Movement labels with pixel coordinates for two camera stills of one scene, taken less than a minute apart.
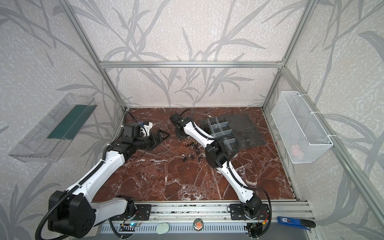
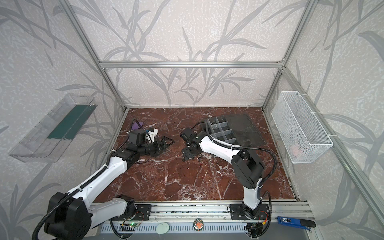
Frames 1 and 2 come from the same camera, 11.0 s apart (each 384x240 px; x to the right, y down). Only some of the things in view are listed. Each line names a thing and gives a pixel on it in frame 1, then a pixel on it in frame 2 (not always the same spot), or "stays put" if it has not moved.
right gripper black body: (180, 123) to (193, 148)
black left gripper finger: (162, 135) to (166, 141)
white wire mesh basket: (305, 140) stays put
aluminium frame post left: (80, 26) stays put
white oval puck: (162, 228) stays put
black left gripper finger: (153, 145) to (157, 152)
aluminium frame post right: (310, 6) stays put
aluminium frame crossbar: (239, 64) stays put
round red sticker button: (198, 224) stays put
